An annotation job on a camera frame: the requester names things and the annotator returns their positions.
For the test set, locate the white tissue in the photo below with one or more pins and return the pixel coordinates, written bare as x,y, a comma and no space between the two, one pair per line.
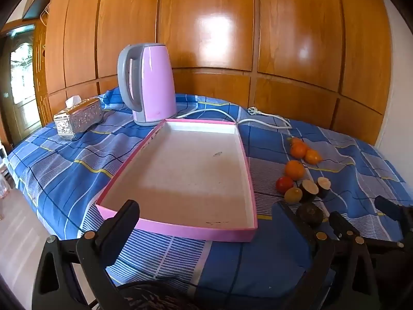
72,100

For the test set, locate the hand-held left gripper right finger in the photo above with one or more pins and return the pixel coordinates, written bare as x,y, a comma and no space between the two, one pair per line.
295,222

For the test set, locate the orange carrot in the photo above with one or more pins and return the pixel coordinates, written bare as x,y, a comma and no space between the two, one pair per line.
294,140

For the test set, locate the silver ornate tissue box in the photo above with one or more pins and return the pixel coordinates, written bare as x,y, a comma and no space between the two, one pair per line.
80,116

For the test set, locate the wooden panelled wardrobe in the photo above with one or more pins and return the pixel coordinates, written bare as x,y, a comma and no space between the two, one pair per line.
209,22

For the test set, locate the dark brownish round fruit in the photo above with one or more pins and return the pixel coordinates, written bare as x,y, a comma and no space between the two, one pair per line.
309,214

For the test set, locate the orange with stem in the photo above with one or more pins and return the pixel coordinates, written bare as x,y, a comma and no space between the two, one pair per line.
298,150

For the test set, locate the wooden door with glass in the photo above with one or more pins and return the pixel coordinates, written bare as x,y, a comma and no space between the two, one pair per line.
22,71

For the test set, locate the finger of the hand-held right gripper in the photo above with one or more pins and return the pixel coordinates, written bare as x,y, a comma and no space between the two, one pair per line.
397,211
340,224

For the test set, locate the halved dark-skinned vegetable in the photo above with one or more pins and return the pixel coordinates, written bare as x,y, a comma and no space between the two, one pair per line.
323,185
309,190

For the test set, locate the pink shallow tray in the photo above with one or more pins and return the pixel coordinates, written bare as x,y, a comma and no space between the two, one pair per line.
187,174

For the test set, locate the red tomato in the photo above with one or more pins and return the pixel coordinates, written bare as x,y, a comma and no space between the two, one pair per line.
284,184

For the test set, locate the green tomato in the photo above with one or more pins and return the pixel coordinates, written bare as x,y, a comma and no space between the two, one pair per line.
293,195

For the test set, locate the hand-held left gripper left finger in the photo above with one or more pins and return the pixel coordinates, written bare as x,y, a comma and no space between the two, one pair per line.
126,214

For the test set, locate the pink electric kettle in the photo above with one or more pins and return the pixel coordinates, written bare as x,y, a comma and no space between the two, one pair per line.
155,80

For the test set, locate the blue plaid cloth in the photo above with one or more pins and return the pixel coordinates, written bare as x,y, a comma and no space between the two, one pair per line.
80,174

